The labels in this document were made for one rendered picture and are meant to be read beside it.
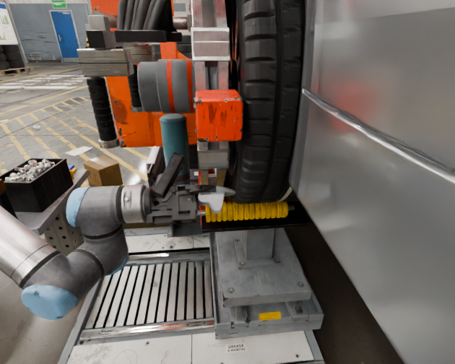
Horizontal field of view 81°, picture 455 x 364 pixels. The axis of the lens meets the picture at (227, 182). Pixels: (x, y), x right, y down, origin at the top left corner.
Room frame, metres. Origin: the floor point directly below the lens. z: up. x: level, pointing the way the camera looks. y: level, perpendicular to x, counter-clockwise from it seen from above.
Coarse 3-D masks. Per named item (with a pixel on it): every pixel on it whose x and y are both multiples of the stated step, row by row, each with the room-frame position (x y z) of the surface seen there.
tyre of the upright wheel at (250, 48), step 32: (256, 0) 0.50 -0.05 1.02; (288, 0) 0.51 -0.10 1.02; (256, 32) 0.48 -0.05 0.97; (288, 32) 0.48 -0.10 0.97; (256, 64) 0.46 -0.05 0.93; (288, 64) 0.47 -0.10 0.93; (256, 96) 0.46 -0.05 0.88; (288, 96) 0.46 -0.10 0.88; (256, 128) 0.45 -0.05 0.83; (288, 128) 0.46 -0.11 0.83; (256, 160) 0.47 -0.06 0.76; (288, 160) 0.48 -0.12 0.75; (256, 192) 0.51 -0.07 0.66
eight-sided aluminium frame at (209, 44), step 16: (192, 0) 0.57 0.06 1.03; (224, 0) 0.57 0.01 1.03; (192, 16) 0.54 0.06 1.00; (224, 16) 0.55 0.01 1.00; (192, 32) 0.52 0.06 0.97; (208, 32) 0.52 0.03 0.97; (224, 32) 0.52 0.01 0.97; (192, 48) 0.51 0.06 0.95; (208, 48) 0.51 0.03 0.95; (224, 48) 0.51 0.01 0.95; (208, 64) 0.52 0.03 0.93; (224, 64) 0.51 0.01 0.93; (224, 80) 0.51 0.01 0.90; (208, 144) 0.52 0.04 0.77; (224, 144) 0.51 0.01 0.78; (208, 160) 0.50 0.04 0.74; (224, 160) 0.51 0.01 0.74; (208, 176) 0.66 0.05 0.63; (224, 176) 0.58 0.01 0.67
